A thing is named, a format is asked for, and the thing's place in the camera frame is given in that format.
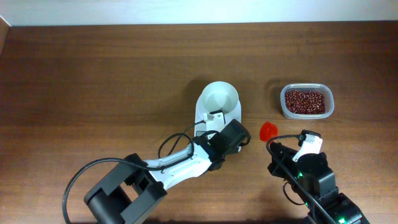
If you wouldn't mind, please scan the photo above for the orange measuring scoop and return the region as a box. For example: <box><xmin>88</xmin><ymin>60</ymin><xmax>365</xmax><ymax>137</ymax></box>
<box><xmin>259</xmin><ymin>122</ymin><xmax>279</xmax><ymax>142</ymax></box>

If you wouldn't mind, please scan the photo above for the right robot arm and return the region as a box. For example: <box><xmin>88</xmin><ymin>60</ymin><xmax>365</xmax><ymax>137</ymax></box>
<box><xmin>267</xmin><ymin>141</ymin><xmax>369</xmax><ymax>224</ymax></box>

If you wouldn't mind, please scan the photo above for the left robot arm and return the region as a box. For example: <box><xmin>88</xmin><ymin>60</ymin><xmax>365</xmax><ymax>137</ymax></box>
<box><xmin>84</xmin><ymin>119</ymin><xmax>251</xmax><ymax>223</ymax></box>

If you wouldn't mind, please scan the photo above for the white digital kitchen scale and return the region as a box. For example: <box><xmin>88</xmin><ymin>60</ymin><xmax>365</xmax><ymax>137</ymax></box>
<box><xmin>194</xmin><ymin>96</ymin><xmax>242</xmax><ymax>137</ymax></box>

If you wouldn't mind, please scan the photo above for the white round bowl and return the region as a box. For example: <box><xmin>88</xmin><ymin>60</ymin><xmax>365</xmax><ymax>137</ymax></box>
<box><xmin>200</xmin><ymin>81</ymin><xmax>239</xmax><ymax>114</ymax></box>

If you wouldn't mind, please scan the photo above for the red beans pile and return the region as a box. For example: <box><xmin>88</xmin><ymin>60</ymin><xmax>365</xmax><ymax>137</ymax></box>
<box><xmin>284</xmin><ymin>90</ymin><xmax>325</xmax><ymax>114</ymax></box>

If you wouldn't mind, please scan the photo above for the clear plastic bean container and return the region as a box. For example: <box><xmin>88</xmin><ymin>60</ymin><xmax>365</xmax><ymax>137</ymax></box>
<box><xmin>280</xmin><ymin>83</ymin><xmax>335</xmax><ymax>119</ymax></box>

